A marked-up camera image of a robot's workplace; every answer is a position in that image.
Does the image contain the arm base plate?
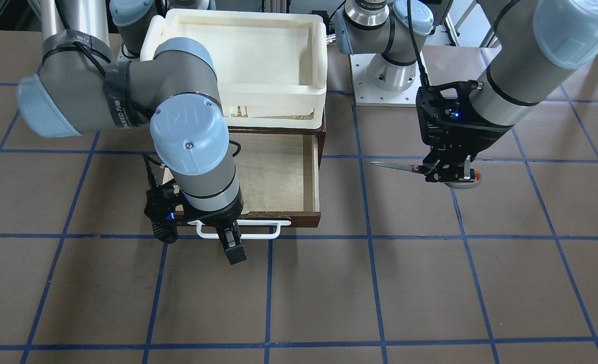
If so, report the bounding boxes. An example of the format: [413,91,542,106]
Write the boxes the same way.
[350,55,421,108]

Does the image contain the wooden drawer with white handle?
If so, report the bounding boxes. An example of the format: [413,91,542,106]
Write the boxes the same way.
[162,130,325,239]

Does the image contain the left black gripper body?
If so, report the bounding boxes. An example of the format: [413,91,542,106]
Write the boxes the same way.
[428,124,512,164]

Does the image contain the grey orange scissors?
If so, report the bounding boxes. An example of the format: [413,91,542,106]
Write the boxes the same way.
[371,158,483,190]

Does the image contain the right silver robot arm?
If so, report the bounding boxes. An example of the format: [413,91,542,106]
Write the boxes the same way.
[17,1,246,264]

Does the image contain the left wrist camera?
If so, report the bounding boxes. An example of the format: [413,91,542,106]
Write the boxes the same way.
[415,80,482,147]

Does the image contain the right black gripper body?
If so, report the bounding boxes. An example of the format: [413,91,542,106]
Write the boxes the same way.
[190,195,244,230]

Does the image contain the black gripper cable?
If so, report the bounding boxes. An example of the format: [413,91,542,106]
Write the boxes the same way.
[405,0,431,86]

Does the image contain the cream plastic tray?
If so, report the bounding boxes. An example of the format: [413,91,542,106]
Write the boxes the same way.
[140,9,328,129]

